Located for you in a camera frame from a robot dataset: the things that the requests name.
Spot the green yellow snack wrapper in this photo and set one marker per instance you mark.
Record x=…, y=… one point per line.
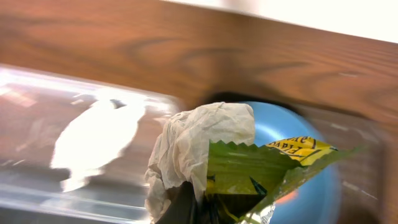
x=243, y=180

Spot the white tissue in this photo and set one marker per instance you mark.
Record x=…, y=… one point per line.
x=181, y=152

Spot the brown serving tray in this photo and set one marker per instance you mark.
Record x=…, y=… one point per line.
x=362, y=176

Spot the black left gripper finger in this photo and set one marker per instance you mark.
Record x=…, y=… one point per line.
x=183, y=207

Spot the clear plastic waste bin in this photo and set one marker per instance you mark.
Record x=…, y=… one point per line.
x=76, y=150

